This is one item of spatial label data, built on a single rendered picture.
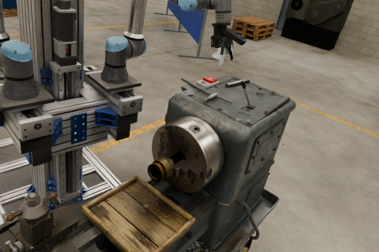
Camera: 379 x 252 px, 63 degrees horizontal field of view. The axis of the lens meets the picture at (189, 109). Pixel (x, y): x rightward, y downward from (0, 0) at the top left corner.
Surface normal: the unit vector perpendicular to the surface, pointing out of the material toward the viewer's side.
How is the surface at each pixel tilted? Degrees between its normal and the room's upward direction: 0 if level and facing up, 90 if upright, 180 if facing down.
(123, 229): 0
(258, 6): 90
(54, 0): 90
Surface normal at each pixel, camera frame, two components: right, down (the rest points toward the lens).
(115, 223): 0.17, -0.88
